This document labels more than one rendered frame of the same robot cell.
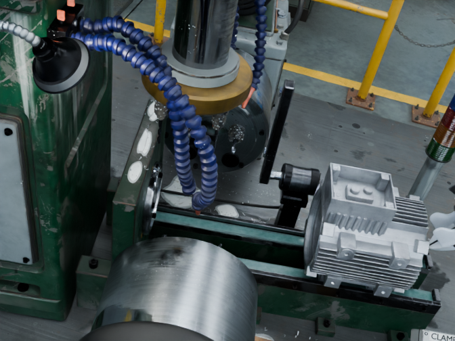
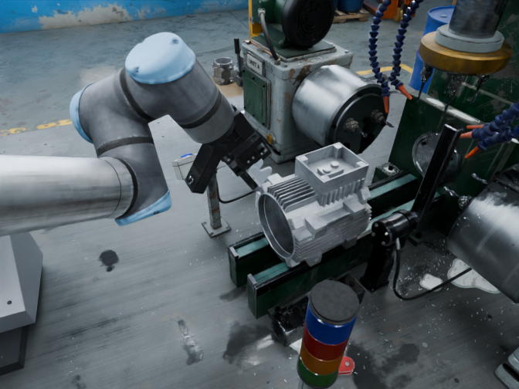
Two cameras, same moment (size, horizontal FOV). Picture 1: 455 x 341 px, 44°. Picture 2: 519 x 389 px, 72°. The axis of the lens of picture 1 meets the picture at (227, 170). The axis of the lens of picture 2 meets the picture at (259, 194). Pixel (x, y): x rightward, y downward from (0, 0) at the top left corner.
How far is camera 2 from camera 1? 1.46 m
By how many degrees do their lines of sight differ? 93
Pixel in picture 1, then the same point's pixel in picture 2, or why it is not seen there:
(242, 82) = (433, 45)
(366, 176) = (338, 180)
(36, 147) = not seen: hidden behind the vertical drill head
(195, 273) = (347, 78)
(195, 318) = (328, 70)
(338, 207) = (332, 150)
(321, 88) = not seen: outside the picture
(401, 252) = (275, 177)
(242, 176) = (472, 332)
